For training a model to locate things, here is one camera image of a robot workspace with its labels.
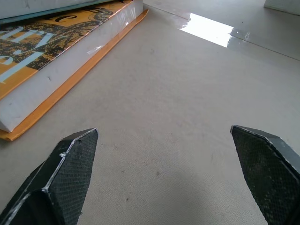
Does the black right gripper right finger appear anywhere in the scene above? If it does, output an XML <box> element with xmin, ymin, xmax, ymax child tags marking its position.
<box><xmin>230</xmin><ymin>125</ymin><xmax>300</xmax><ymax>225</ymax></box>

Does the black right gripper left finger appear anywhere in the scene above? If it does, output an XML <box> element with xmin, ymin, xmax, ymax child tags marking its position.
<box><xmin>0</xmin><ymin>127</ymin><xmax>99</xmax><ymax>225</ymax></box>

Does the orange hardcover book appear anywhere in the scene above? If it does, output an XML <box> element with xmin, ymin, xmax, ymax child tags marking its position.
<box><xmin>0</xmin><ymin>0</ymin><xmax>150</xmax><ymax>142</ymax></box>

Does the teal-edged white book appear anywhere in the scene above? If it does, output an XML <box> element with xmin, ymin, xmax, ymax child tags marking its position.
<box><xmin>0</xmin><ymin>0</ymin><xmax>122</xmax><ymax>24</ymax></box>

